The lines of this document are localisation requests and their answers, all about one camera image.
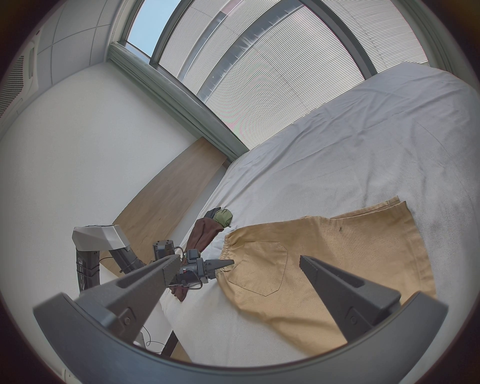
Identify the window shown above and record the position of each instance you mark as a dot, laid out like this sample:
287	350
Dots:
281	75

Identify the green garment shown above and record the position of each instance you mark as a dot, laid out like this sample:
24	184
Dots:
224	217

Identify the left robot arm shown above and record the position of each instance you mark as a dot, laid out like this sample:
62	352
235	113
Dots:
97	238

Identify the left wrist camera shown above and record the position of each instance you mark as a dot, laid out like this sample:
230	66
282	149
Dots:
193	255

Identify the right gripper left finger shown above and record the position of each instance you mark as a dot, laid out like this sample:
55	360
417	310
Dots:
150	288

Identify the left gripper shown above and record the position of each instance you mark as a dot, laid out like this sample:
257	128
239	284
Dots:
200	272

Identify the brown garment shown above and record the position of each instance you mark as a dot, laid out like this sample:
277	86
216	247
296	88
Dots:
204	232

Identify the tan shorts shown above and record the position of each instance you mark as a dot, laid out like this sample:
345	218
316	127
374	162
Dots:
337	255

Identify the grey-green curtain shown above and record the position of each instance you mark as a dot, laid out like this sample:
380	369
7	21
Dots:
180	101

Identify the bed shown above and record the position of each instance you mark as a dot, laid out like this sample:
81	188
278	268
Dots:
356	131

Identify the black garment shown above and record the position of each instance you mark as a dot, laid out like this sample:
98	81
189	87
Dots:
212	213

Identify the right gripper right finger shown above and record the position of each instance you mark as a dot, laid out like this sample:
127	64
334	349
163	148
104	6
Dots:
337	292

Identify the white air conditioner vent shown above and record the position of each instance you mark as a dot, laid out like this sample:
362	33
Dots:
18	75

